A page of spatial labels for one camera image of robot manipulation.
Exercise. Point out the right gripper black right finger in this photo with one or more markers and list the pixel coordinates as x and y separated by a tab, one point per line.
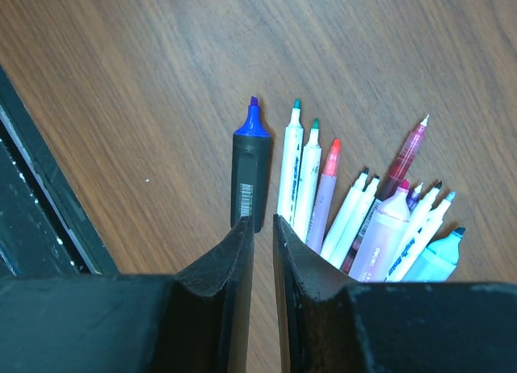
328	322

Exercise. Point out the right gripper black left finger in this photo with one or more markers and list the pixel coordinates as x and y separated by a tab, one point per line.
194	321

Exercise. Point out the white marker dark blue cap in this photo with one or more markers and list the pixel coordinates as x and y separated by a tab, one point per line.
357	217

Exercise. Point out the lavender highlighter pen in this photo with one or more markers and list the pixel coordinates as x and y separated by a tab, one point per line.
383	236

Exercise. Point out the pink highlighter pen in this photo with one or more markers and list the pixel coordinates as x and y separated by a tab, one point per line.
324	196

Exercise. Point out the light blue highlighter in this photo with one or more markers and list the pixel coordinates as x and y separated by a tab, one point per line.
437	261

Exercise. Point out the white pen lavender cap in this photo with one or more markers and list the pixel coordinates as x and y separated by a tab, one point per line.
427	229

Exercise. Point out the white marker black cap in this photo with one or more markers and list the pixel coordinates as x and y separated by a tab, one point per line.
416	218

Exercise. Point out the small purple pen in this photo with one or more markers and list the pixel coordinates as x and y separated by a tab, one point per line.
413	197

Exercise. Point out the white marker teal cap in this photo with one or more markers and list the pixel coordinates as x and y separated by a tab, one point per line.
291	163

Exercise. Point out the white marker green cap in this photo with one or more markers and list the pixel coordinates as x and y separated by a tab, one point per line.
310	165

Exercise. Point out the red transparent pen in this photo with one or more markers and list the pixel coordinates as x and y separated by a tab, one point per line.
396	174

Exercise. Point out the black purple highlighter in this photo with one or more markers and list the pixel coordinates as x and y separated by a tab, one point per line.
251	160

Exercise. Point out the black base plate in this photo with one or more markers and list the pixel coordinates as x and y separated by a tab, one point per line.
44	228

